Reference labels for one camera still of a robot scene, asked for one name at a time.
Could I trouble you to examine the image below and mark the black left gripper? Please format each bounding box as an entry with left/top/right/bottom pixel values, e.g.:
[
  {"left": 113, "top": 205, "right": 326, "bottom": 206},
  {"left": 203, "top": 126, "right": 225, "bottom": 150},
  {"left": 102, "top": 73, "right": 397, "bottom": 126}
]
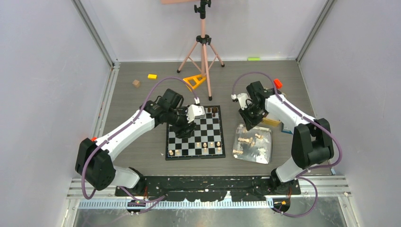
[{"left": 166, "top": 105, "right": 196, "bottom": 138}]

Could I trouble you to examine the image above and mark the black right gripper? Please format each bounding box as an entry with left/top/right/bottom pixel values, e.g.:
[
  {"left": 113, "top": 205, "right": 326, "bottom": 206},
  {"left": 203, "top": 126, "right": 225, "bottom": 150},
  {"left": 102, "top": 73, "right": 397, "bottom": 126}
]
[{"left": 238, "top": 103, "right": 264, "bottom": 131}]

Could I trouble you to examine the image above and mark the yellow tin box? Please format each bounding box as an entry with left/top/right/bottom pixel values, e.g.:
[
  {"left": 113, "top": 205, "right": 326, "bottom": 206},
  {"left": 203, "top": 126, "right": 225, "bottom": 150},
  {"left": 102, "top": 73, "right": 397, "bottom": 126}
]
[{"left": 262, "top": 113, "right": 281, "bottom": 127}]

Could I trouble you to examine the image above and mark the silver metal tray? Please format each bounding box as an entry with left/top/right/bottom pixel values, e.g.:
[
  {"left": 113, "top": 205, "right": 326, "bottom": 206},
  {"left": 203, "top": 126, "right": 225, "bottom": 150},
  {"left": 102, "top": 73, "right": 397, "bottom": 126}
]
[{"left": 232, "top": 124, "right": 272, "bottom": 165}]

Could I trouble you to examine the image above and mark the black white chess board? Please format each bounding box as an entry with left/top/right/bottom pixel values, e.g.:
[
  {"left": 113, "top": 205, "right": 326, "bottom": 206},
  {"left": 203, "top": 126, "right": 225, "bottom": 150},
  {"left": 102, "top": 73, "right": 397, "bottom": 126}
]
[{"left": 165, "top": 105, "right": 226, "bottom": 161}]

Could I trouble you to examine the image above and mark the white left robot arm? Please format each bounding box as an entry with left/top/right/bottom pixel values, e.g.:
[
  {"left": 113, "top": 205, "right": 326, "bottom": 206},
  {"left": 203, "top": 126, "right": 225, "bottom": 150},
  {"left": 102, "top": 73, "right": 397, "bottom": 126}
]
[{"left": 75, "top": 89, "right": 205, "bottom": 196}]

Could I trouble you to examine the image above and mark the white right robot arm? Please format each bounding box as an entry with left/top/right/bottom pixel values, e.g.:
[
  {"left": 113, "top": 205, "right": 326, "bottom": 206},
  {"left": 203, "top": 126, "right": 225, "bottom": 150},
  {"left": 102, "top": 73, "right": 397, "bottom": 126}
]
[{"left": 231, "top": 81, "right": 334, "bottom": 194}]

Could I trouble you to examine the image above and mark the light piece on tray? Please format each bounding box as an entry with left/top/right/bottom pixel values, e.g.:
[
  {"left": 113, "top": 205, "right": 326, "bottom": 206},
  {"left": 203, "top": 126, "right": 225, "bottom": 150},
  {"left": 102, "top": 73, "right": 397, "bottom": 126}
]
[{"left": 238, "top": 138, "right": 253, "bottom": 143}]

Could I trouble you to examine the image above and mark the blue lego brick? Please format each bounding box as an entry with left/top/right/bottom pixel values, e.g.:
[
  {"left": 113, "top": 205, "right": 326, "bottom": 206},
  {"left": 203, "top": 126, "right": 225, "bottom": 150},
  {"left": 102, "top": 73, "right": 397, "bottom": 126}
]
[{"left": 281, "top": 122, "right": 293, "bottom": 135}]

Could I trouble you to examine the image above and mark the red block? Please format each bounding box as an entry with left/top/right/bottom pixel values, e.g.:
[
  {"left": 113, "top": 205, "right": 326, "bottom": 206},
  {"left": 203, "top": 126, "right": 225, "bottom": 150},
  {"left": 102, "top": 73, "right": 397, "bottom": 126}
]
[{"left": 273, "top": 79, "right": 283, "bottom": 89}]

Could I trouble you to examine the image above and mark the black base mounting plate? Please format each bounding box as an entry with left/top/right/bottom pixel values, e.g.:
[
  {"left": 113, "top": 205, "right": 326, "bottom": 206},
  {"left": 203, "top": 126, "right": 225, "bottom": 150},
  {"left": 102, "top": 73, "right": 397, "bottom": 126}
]
[{"left": 115, "top": 175, "right": 301, "bottom": 202}]

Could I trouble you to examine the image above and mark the small brown wooden cube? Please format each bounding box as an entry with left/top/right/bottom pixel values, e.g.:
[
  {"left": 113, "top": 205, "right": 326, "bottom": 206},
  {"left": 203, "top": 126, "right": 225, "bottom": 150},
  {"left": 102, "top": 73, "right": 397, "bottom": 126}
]
[{"left": 132, "top": 80, "right": 141, "bottom": 88}]

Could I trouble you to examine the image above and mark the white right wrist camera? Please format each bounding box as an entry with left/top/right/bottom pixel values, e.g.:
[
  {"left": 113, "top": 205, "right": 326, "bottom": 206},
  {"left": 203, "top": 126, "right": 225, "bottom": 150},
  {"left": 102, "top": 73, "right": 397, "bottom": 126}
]
[{"left": 231, "top": 93, "right": 249, "bottom": 110}]

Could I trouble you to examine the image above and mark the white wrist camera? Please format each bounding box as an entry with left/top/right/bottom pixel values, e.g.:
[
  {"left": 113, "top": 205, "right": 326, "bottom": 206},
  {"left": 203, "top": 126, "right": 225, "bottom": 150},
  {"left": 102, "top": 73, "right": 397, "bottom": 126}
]
[
  {"left": 231, "top": 93, "right": 249, "bottom": 110},
  {"left": 186, "top": 97, "right": 206, "bottom": 123}
]

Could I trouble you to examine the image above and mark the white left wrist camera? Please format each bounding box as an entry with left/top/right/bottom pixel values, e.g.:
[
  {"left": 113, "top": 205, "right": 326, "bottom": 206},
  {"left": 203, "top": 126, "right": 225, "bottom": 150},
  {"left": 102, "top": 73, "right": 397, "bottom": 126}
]
[{"left": 186, "top": 97, "right": 206, "bottom": 123}]

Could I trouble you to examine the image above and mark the yellow triangular frame block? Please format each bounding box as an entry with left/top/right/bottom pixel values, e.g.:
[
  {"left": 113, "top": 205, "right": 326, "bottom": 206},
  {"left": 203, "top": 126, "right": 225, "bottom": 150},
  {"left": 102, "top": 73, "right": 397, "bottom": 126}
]
[{"left": 183, "top": 74, "right": 207, "bottom": 91}]

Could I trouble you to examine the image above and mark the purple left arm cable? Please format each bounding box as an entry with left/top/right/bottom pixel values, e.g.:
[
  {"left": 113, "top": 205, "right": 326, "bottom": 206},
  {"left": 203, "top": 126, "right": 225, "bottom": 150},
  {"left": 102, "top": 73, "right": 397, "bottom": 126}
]
[{"left": 80, "top": 76, "right": 201, "bottom": 214}]

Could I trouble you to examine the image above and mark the pink camera tripod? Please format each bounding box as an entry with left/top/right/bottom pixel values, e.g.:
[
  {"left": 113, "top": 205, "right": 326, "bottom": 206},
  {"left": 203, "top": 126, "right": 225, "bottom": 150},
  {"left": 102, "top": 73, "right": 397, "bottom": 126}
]
[{"left": 177, "top": 0, "right": 225, "bottom": 101}]

